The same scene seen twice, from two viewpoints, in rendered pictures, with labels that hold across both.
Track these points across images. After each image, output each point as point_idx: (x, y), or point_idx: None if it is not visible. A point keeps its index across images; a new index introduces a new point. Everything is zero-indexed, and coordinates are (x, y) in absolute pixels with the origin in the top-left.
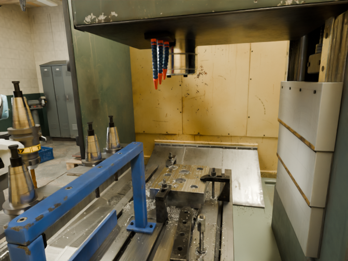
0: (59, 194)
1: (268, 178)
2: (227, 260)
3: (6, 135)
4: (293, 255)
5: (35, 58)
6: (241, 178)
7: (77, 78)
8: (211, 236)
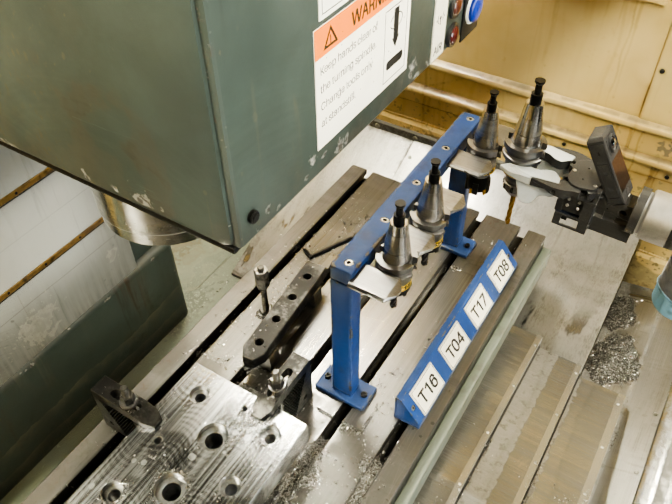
0: (451, 139)
1: None
2: (240, 289)
3: (566, 174)
4: (94, 348)
5: None
6: None
7: None
8: (232, 332)
